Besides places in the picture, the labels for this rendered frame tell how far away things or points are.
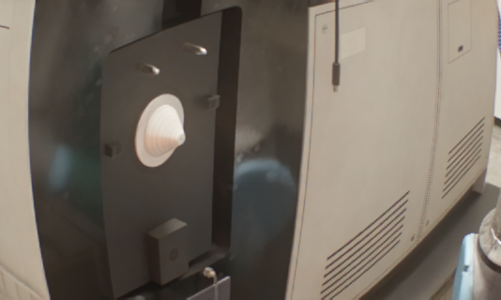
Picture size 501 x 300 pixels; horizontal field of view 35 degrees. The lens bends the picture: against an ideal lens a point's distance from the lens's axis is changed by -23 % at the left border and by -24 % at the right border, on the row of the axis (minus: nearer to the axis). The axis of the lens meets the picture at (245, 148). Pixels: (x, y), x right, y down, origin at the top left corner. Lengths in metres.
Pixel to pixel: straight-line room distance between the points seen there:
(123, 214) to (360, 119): 0.38
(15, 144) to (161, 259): 0.24
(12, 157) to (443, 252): 1.04
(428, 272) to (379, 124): 0.44
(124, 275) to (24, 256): 0.14
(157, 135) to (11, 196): 0.18
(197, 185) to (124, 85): 0.16
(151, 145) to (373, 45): 0.38
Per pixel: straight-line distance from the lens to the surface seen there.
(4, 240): 0.80
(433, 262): 1.57
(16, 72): 0.68
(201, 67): 0.86
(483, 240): 1.13
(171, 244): 0.88
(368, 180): 1.19
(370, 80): 1.13
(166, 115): 0.83
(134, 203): 0.84
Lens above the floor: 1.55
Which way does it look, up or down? 25 degrees down
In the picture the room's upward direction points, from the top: 3 degrees clockwise
